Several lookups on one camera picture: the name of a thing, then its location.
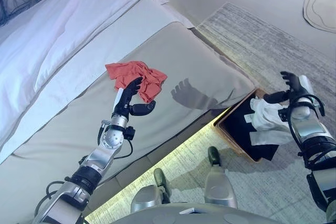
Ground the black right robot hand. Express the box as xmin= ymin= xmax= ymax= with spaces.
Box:
xmin=263 ymin=70 xmax=315 ymax=104

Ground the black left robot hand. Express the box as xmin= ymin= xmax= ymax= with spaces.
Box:
xmin=111 ymin=77 xmax=158 ymax=119

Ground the orange red garment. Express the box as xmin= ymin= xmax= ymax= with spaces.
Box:
xmin=104 ymin=60 xmax=168 ymax=103

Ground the white garment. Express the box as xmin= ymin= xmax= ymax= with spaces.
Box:
xmin=244 ymin=98 xmax=293 ymax=146

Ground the black garment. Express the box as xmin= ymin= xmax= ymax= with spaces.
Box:
xmin=220 ymin=91 xmax=280 ymax=162

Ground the white textured bed sheet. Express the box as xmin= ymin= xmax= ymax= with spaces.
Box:
xmin=0 ymin=0 xmax=194 ymax=164

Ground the bed with beige cover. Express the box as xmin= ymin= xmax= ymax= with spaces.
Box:
xmin=0 ymin=20 xmax=256 ymax=224

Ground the brown wicker basket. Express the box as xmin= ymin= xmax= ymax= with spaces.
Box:
xmin=214 ymin=88 xmax=268 ymax=163

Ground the grey streaked rug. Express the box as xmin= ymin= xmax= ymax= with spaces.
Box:
xmin=85 ymin=2 xmax=336 ymax=224

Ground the white oval floor mat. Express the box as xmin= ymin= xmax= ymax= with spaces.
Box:
xmin=303 ymin=0 xmax=336 ymax=28

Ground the white duvet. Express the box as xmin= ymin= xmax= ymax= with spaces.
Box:
xmin=0 ymin=0 xmax=154 ymax=141

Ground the silver right robot leg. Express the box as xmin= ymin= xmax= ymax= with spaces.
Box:
xmin=204 ymin=146 xmax=238 ymax=208

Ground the grey robot torso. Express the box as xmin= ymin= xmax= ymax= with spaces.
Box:
xmin=111 ymin=202 xmax=284 ymax=224

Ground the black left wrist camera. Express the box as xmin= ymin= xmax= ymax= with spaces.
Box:
xmin=123 ymin=126 xmax=136 ymax=141

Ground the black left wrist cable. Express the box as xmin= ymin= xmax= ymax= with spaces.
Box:
xmin=112 ymin=138 xmax=133 ymax=159

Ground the brown upholstered bed frame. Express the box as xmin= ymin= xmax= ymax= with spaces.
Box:
xmin=83 ymin=0 xmax=257 ymax=217

